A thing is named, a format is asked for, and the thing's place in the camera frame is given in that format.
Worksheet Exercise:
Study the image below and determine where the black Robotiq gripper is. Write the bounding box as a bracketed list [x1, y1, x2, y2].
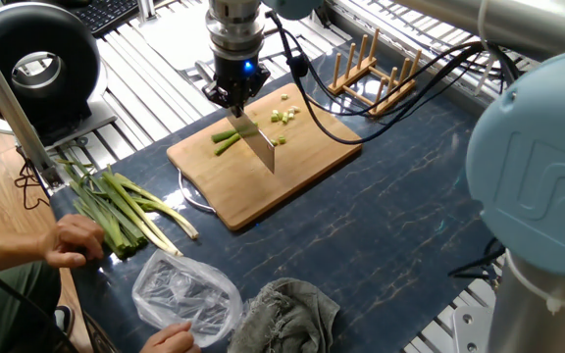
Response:
[202, 53, 275, 120]

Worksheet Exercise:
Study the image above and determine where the green scallion stalk piece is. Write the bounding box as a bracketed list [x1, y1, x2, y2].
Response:
[213, 132, 242, 157]

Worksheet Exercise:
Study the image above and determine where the steel cleaver knife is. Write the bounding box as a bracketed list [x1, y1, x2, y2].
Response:
[194, 59, 277, 175]

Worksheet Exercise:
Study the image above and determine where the scallion with white stem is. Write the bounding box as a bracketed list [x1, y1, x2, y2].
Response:
[105, 165, 179, 254]
[99, 171, 184, 257]
[114, 174, 200, 240]

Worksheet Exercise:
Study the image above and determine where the clear plastic bag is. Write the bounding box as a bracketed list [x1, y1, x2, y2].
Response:
[131, 248, 245, 348]

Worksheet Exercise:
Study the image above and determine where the person's left forearm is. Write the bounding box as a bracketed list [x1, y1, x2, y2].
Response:
[0, 229, 51, 279]

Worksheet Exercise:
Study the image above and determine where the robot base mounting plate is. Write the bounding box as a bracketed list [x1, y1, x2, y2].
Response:
[451, 306, 497, 353]

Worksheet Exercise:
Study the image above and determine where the person's left hand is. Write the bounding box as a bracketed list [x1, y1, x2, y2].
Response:
[39, 214, 106, 270]

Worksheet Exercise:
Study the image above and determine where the person's right hand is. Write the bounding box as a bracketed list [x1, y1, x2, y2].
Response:
[139, 322, 201, 353]

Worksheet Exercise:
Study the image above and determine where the white blank paper sheet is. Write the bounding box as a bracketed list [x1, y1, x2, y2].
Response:
[137, 0, 215, 73]

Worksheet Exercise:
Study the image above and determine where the wooden cutting board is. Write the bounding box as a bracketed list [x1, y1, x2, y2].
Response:
[166, 81, 365, 231]

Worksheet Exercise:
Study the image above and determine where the wooden dish rack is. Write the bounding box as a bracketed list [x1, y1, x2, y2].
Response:
[326, 27, 424, 122]

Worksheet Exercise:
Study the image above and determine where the black keyboard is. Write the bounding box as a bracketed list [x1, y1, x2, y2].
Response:
[69, 0, 141, 39]

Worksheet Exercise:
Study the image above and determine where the green scallion leaves bundle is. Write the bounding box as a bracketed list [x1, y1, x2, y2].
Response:
[56, 157, 149, 259]

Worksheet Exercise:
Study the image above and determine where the dark blue marbled mat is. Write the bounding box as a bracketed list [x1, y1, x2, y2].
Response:
[49, 28, 507, 353]

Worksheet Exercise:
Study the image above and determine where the grey-green rag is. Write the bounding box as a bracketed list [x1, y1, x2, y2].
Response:
[227, 277, 341, 353]

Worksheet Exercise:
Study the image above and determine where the dark shoe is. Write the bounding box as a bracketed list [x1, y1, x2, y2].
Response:
[54, 304, 76, 337]

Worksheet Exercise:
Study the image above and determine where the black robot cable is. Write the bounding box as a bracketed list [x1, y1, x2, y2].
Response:
[267, 9, 522, 147]

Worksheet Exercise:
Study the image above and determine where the metal wire loop handle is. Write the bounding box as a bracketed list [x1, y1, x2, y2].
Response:
[178, 168, 218, 215]

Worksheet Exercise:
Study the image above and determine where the silver metal stand post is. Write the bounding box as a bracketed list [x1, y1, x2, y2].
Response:
[136, 0, 159, 24]

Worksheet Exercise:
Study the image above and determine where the grey metal base plate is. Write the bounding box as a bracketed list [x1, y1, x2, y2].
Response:
[15, 95, 119, 151]

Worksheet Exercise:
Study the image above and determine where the thin dark tangled cable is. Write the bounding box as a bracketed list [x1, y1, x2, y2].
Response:
[14, 146, 51, 211]

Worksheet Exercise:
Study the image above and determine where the aluminium extrusion post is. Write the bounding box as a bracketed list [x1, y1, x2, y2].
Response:
[0, 19, 67, 193]

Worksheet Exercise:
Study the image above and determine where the black base cable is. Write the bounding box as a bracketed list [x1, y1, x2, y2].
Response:
[447, 237, 508, 281]

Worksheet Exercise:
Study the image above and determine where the black floor cable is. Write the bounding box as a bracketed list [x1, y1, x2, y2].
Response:
[0, 247, 80, 353]

